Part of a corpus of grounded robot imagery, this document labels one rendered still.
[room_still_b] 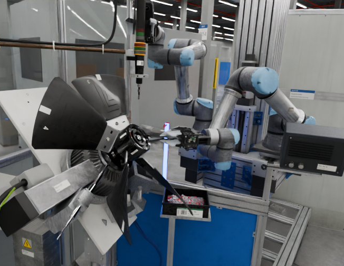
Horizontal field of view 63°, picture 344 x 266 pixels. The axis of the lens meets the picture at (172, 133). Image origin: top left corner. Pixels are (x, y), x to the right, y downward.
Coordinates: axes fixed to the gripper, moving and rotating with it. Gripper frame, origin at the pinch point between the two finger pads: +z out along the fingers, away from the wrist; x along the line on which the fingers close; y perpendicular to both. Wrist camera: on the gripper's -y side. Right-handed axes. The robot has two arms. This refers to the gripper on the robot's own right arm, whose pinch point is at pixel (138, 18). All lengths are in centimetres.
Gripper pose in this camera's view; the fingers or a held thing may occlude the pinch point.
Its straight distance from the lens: 109.3
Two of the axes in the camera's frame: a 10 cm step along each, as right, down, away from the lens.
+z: -1.6, 2.3, -9.6
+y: -0.5, 9.7, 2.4
